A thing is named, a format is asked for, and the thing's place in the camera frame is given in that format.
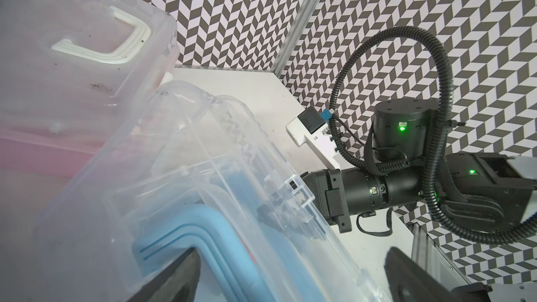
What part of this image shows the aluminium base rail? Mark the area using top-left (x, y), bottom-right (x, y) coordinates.
top-left (409, 223), bottom-right (536, 301)

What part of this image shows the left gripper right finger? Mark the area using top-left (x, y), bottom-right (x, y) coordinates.
top-left (384, 247), bottom-right (461, 302)

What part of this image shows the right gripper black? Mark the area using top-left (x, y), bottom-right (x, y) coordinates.
top-left (257, 166), bottom-right (422, 239)

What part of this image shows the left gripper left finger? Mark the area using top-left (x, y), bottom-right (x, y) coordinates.
top-left (128, 247), bottom-right (201, 302)

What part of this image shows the pink toolbox clear lid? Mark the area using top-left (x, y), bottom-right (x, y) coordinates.
top-left (1, 0), bottom-right (178, 178)

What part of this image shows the blue toolbox clear lid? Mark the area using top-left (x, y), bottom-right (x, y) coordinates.
top-left (35, 81), bottom-right (387, 301)

